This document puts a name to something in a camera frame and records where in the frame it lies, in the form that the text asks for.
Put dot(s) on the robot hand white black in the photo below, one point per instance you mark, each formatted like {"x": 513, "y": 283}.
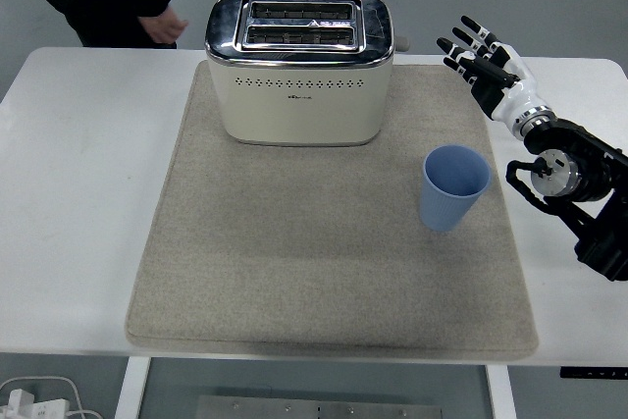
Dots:
{"x": 515, "y": 90}

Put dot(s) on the light blue ribbed cup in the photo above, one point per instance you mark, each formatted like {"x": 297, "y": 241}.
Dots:
{"x": 444, "y": 205}

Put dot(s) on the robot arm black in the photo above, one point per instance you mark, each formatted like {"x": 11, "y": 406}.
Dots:
{"x": 593, "y": 169}

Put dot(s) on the cream and chrome toaster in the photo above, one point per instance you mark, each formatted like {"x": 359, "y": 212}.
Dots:
{"x": 299, "y": 105}

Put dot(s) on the beige felt mat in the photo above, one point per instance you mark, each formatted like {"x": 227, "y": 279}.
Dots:
{"x": 304, "y": 252}

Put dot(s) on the black table control panel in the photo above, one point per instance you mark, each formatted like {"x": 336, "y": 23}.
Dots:
{"x": 593, "y": 373}

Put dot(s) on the white table leg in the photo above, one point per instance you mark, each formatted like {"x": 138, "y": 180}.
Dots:
{"x": 501, "y": 394}
{"x": 131, "y": 389}

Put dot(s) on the person's hand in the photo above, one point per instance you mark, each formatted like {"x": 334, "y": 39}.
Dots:
{"x": 164, "y": 29}

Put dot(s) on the grey metal plate with screws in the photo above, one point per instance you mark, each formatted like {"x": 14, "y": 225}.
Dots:
{"x": 319, "y": 409}

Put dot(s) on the white power strip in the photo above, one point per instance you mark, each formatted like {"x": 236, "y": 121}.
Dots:
{"x": 34, "y": 406}

